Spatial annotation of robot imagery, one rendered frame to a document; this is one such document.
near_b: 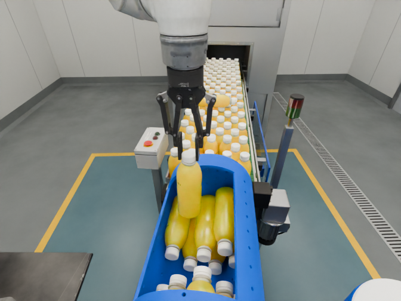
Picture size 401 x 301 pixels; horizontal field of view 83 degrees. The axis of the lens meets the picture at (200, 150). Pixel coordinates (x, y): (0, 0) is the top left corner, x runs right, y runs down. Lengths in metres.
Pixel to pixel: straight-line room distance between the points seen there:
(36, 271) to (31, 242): 1.54
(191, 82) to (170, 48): 0.07
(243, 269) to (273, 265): 1.43
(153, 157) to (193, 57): 0.62
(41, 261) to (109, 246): 1.24
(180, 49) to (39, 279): 0.70
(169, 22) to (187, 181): 0.37
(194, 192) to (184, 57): 0.35
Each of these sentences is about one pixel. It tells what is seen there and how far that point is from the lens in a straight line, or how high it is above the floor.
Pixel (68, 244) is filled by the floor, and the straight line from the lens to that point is 2.21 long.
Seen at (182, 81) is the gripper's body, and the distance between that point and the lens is 0.46.
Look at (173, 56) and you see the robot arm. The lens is 0.44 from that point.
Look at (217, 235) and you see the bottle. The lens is 0.65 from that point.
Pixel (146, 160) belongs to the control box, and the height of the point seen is 1.05.
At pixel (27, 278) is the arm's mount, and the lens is 0.84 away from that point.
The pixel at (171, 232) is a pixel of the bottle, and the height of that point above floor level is 1.09.
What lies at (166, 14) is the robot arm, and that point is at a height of 1.62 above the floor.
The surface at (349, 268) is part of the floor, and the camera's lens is 2.15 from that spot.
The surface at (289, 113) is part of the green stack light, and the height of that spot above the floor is 1.18.
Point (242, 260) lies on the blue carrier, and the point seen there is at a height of 1.21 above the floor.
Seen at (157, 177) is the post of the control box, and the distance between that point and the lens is 1.17.
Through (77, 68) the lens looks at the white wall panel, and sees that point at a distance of 5.45.
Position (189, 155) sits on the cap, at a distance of 0.58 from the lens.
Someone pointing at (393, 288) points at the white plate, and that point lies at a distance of 0.84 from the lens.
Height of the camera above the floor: 1.66
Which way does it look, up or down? 36 degrees down
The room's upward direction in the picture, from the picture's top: straight up
